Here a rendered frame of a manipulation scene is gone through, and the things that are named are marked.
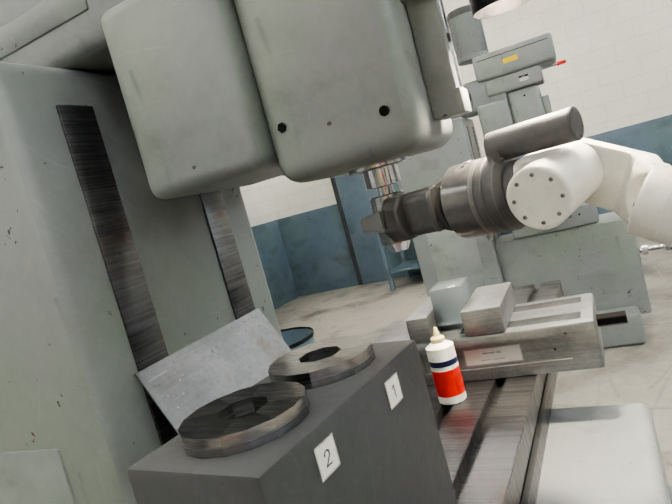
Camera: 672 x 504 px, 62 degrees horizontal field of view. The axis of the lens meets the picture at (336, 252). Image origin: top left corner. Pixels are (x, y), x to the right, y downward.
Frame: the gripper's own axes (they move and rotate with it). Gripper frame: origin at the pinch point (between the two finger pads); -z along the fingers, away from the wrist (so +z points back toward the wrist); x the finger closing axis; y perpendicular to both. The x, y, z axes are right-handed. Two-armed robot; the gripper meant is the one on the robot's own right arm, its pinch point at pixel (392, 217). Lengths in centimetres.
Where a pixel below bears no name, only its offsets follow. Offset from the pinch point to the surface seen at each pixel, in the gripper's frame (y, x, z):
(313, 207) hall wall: -5, -500, -546
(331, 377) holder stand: 8.6, 31.3, 15.8
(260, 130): -15.0, 12.8, -6.1
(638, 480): 35.9, -3.3, 22.2
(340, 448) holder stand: 11.6, 35.6, 19.8
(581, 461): 35.8, -5.5, 14.9
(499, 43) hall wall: -132, -597, -263
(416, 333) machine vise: 18.9, -7.7, -7.6
